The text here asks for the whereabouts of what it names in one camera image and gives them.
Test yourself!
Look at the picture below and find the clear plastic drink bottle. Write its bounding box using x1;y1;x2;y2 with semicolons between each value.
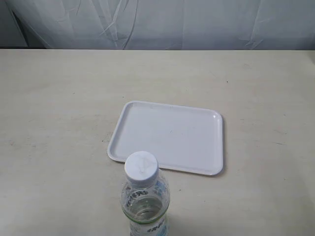
120;151;170;236

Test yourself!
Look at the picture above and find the white plastic tray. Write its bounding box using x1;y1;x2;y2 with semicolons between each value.
107;101;224;176

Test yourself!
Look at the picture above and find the white backdrop cloth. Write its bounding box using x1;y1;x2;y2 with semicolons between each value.
0;0;315;50

